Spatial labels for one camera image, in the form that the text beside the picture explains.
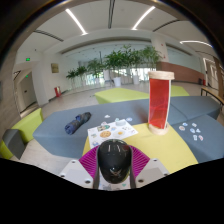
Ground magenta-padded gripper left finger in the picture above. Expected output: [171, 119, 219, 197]
[58, 145, 101, 191]

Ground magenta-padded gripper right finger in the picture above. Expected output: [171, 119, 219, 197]
[128, 145, 171, 190]

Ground black computer mouse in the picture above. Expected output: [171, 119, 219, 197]
[96, 139, 133, 185]

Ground long grey upholstered bench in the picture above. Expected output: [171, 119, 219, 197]
[32, 98, 174, 159]

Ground dark blue folded umbrella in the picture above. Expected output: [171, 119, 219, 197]
[64, 111, 92, 136]

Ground white sticker sheet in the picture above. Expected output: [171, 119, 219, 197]
[87, 118, 139, 149]

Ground small loose stickers group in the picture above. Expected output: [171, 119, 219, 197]
[178, 122, 205, 142]

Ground lime green upholstered bench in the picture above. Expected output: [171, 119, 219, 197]
[0, 107, 45, 160]
[170, 85, 190, 98]
[94, 87, 151, 105]

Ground dark grey ottoman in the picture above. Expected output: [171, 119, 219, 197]
[1, 128, 26, 160]

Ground red panel column wooden ends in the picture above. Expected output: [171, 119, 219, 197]
[147, 70, 176, 136]

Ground red fire extinguisher box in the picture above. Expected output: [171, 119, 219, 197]
[54, 86, 63, 98]

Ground grey door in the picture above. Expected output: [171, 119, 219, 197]
[18, 71, 38, 109]

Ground potted green plants group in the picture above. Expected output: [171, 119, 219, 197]
[65, 44, 163, 88]

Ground ceiling light strips group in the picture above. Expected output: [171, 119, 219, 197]
[64, 5, 213, 48]

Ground wooden frame chair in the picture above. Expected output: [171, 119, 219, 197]
[200, 85, 224, 107]

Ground brown wall plaque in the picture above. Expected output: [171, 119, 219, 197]
[50, 62, 60, 74]

